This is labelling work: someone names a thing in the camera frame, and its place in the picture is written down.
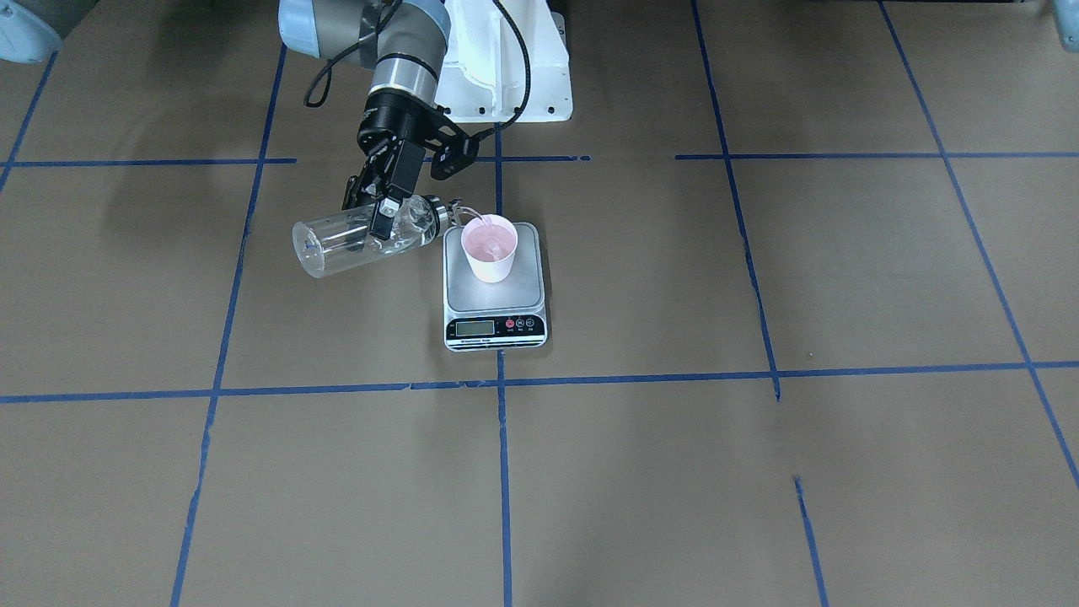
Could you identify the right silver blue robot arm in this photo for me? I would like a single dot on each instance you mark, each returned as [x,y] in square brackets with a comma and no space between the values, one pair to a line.
[26,38]

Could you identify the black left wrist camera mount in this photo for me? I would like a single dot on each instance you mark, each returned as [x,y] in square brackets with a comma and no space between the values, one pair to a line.
[454,149]

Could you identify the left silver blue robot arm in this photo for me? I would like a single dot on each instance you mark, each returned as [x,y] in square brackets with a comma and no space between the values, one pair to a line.
[403,44]

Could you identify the clear glass sauce dispenser bottle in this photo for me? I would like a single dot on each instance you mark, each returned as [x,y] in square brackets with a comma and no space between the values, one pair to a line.
[356,237]

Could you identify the silver digital kitchen scale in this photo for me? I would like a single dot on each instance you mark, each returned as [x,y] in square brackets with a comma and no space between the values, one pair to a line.
[508,314]

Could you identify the white camera pole with base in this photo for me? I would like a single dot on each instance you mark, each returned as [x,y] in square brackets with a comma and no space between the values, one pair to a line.
[500,62]

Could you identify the pink plastic cup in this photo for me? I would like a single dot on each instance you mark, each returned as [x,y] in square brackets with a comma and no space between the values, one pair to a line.
[490,244]

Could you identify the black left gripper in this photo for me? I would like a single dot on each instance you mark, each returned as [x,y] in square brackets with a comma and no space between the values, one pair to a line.
[383,126]

